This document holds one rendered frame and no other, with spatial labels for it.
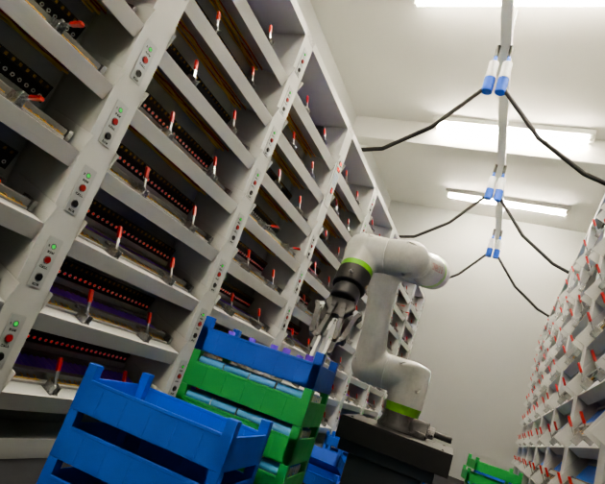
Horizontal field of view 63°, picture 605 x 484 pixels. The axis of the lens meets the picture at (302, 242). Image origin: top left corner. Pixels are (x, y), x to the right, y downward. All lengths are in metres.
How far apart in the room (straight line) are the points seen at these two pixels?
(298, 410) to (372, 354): 0.82
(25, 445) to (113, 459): 0.63
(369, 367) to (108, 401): 1.16
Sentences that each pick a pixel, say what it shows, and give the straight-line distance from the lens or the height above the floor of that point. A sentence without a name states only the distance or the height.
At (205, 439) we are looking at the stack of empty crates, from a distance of 0.86.
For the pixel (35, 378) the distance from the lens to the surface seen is 1.48.
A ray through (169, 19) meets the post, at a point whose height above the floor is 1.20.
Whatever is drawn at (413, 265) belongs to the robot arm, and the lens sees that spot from 1.35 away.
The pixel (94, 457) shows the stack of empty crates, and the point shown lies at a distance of 0.95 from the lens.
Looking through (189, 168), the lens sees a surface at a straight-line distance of 1.63.
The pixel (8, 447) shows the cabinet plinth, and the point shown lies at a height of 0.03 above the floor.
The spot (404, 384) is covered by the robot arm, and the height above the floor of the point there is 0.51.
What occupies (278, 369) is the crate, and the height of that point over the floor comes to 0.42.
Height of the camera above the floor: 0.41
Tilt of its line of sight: 15 degrees up
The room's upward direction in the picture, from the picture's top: 19 degrees clockwise
